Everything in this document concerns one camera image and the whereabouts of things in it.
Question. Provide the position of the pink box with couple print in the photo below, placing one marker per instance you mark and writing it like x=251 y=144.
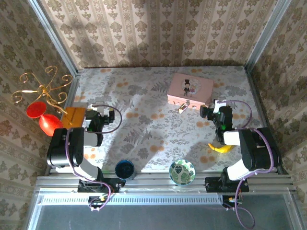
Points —
x=204 y=88

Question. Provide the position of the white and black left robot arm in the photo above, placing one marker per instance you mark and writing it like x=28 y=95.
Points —
x=64 y=148

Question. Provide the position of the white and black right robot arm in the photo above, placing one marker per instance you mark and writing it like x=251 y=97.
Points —
x=259 y=148

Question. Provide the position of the orange wooden base board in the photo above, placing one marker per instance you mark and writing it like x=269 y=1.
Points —
x=75 y=116

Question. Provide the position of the yellow banana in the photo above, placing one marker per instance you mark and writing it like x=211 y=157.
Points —
x=221 y=149

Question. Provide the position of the red plastic wine glass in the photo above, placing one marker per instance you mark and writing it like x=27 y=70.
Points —
x=50 y=124

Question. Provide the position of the floral tablecloth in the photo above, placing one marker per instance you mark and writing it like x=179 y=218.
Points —
x=148 y=124

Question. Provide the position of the dark blue cup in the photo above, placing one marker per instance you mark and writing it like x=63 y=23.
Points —
x=124 y=169

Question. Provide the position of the green leaf print bowl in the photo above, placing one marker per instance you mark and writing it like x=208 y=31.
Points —
x=181 y=172

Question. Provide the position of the black connector board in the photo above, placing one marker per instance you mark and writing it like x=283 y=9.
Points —
x=97 y=201
x=231 y=201

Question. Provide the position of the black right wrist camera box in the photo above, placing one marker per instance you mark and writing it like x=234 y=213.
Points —
x=205 y=112

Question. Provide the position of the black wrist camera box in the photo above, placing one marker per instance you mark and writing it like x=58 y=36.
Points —
x=205 y=112
x=109 y=117

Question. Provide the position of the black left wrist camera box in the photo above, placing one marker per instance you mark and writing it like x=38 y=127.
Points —
x=109 y=117

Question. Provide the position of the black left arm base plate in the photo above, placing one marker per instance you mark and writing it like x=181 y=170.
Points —
x=115 y=185

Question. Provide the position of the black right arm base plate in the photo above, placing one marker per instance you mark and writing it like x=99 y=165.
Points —
x=212 y=185

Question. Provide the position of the aluminium corner post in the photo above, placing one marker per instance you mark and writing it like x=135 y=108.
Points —
x=266 y=36
x=55 y=38

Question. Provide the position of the aluminium frame rail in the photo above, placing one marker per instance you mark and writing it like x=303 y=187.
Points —
x=156 y=184

